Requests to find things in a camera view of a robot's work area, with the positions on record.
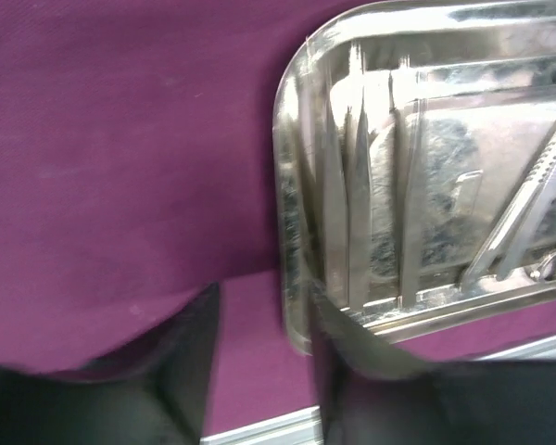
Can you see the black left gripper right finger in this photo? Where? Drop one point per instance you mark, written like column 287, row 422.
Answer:
column 372, row 392

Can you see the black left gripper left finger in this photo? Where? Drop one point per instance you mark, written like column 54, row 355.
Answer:
column 151, row 390

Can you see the steel surgical scissors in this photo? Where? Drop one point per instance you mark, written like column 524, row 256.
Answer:
column 517, row 225

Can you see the purple surgical cloth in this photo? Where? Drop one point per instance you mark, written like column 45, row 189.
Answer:
column 135, row 165

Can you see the stainless steel instrument tray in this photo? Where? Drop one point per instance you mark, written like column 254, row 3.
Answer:
column 487, row 95

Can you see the pointed steel tweezers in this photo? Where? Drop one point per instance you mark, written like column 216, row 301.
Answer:
column 335, row 213

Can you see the aluminium table edge rail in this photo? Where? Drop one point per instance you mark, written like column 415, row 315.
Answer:
column 300, row 427

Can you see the steel scalpel handle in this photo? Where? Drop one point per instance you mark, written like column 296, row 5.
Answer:
column 403, row 105

